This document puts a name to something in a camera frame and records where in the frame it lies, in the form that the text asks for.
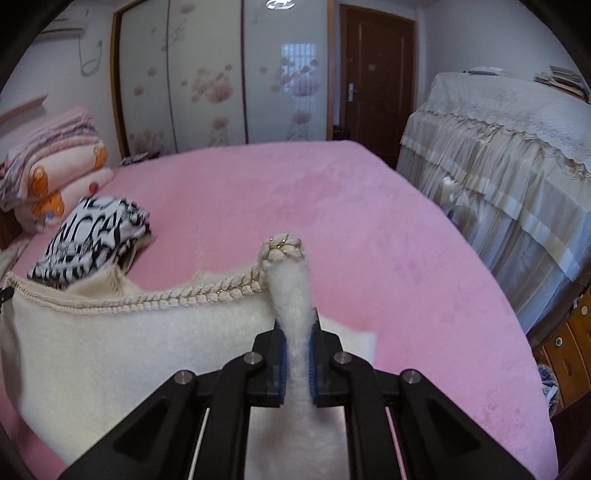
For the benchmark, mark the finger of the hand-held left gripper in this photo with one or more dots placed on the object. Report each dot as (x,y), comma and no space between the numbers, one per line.
(3,297)

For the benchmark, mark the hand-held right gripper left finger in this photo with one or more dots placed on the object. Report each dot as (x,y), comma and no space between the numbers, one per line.
(279,364)

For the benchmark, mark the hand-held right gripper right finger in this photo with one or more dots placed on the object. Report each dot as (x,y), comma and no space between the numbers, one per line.
(315,364)

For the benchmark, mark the white fluffy cardigan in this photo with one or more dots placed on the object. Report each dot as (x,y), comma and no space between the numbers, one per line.
(115,346)

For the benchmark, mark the wooden headboard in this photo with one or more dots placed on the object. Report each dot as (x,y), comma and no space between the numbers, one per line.
(7,230)

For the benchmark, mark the black and white printed garment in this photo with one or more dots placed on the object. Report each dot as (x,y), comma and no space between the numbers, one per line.
(83,240)

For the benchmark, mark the pink bed blanket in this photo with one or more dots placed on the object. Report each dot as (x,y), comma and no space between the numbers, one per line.
(369,230)

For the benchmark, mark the stack of folded pink quilts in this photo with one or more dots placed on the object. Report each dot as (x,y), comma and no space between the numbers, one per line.
(60,152)

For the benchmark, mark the blue grey cloth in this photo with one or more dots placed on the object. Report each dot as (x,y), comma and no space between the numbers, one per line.
(548,385)

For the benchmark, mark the wooden drawer cabinet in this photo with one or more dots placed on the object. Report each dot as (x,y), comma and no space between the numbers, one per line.
(572,355)

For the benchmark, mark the lace covered furniture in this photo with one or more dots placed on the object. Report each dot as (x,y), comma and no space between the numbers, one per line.
(508,184)

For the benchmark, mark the brown wooden door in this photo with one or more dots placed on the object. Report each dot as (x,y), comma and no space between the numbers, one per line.
(378,83)

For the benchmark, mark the floral sliding door wardrobe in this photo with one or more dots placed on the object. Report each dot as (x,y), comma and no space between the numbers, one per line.
(207,69)

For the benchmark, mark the pile of books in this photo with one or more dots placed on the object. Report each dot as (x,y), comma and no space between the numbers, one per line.
(561,81)

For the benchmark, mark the pink wall shelf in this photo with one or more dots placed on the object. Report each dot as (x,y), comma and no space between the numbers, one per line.
(23,108)

